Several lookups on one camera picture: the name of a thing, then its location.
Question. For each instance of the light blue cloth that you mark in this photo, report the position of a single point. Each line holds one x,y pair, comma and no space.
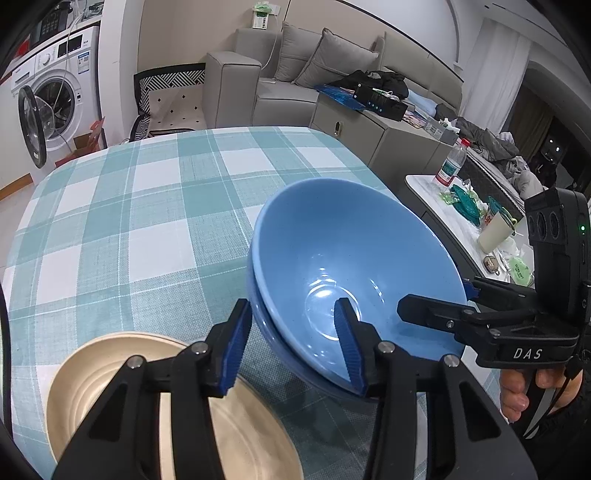
422,104

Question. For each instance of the grey side cabinet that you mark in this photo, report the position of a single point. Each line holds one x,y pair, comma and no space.
369,138

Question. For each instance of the green packet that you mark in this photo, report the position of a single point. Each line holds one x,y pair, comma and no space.
517,268

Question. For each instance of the white curtain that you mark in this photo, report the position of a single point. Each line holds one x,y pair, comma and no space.
498,69

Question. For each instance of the white marble table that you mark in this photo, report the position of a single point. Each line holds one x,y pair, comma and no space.
429,194

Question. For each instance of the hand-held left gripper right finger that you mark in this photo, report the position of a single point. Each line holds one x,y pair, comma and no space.
348,346

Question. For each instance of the black cardboard box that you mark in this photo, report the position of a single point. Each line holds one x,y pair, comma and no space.
378,101

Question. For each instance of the person's right forearm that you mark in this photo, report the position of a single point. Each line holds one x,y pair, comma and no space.
568,434

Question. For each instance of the black clothes pile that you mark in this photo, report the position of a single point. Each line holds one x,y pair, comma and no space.
383,81

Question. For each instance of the clear water bottle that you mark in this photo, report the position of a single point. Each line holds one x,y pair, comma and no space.
450,164

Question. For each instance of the person's right hand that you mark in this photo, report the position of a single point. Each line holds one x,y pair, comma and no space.
515,397

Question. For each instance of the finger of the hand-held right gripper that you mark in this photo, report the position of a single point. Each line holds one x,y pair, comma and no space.
429,311
498,295

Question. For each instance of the small red box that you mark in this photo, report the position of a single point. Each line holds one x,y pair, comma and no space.
21,50

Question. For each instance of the teal checked tablecloth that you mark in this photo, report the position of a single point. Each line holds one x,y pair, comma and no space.
138,207

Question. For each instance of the blue ceramic bowl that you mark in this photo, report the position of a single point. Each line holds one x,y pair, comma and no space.
286,355
332,240

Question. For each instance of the grey sofa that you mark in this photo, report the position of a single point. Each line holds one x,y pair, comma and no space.
231,92

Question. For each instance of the grey sofa cushion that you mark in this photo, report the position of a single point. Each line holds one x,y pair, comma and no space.
295,50
337,60

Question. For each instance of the white tissue box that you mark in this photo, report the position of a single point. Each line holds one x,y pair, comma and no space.
438,130

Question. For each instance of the white washing machine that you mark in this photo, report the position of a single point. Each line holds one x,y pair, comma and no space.
83,69

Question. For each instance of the red cardboard box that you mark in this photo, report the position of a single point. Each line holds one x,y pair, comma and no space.
87,143

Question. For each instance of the black white patterned mat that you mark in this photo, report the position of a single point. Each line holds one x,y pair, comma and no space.
171,99

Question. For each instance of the black pressure cooker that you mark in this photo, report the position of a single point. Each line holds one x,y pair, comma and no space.
53,23

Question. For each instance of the white green wall device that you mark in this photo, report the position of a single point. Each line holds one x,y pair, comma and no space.
264,16

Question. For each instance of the cream cup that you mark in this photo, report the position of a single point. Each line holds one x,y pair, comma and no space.
494,235

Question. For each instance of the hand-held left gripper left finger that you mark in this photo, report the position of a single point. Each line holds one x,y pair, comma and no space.
235,350

